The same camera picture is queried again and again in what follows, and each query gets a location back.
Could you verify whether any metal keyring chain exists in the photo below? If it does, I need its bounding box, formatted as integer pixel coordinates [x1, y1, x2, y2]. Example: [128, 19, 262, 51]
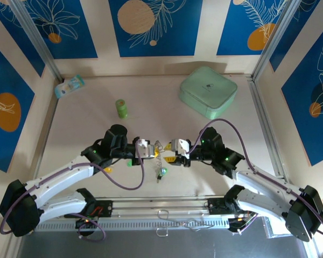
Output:
[153, 139, 165, 185]

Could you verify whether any green cylindrical roll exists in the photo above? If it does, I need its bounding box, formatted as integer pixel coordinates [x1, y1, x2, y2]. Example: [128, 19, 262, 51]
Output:
[115, 98, 129, 119]

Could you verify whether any mint green medicine bag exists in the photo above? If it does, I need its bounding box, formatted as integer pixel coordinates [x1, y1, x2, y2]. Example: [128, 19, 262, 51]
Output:
[178, 66, 238, 120]

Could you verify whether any blue wipes packet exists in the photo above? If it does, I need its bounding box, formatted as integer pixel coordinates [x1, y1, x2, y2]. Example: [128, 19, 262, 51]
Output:
[54, 74, 86, 99]

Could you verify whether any silver framed white panel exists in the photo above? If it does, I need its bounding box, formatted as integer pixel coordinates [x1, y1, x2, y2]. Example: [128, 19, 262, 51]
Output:
[261, 216, 287, 239]

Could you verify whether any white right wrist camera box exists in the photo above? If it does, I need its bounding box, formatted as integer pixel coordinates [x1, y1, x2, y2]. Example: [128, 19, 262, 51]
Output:
[170, 138, 191, 157]

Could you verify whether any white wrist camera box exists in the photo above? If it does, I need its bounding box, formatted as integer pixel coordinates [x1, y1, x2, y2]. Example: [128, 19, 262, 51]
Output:
[134, 137, 157, 160]
[170, 138, 191, 157]

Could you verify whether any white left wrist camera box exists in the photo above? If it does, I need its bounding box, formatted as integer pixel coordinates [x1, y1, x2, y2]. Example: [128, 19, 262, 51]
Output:
[134, 137, 157, 160]

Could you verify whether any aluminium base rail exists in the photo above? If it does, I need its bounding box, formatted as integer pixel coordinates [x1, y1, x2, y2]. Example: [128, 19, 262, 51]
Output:
[111, 197, 209, 216]

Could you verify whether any aluminium table side rail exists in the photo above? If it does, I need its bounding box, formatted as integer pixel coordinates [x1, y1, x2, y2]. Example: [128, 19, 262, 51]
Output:
[29, 77, 64, 200]
[247, 76, 286, 178]

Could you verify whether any perforated metal cable duct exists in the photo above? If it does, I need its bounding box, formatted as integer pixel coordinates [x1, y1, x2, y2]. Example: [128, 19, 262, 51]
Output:
[34, 217, 232, 232]

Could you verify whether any bent metal wire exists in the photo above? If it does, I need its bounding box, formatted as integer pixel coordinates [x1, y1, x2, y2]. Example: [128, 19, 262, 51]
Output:
[155, 209, 215, 238]

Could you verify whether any purple white base cable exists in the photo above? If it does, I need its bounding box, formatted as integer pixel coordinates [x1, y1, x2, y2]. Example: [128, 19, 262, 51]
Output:
[230, 212, 259, 237]

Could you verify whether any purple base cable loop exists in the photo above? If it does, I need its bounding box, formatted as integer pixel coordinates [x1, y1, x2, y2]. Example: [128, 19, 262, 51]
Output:
[76, 213, 108, 241]

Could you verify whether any aluminium frame post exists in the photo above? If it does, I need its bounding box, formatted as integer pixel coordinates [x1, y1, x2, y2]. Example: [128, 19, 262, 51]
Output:
[252, 0, 305, 80]
[9, 0, 65, 83]

